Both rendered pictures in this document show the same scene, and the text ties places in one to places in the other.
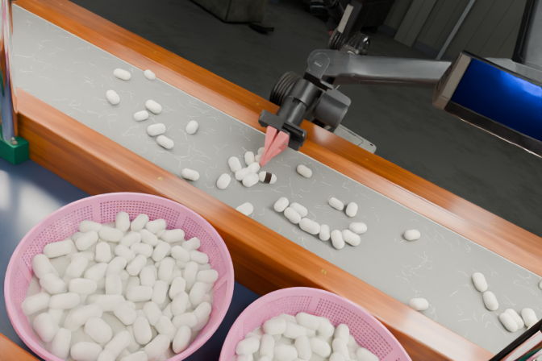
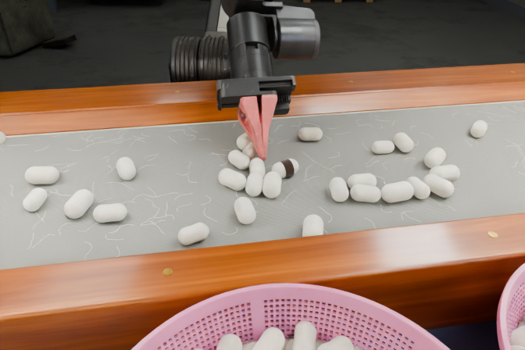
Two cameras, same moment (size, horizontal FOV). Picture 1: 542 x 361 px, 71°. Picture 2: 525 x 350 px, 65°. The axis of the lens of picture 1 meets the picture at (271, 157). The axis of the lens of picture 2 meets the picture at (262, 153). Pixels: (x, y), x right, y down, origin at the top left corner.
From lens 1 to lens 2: 0.31 m
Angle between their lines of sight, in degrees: 17
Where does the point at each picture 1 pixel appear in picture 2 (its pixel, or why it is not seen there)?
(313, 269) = (481, 241)
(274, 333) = not seen: outside the picture
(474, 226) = (505, 83)
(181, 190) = (216, 266)
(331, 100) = (291, 21)
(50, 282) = not seen: outside the picture
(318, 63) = not seen: outside the picture
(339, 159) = (326, 98)
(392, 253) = (488, 161)
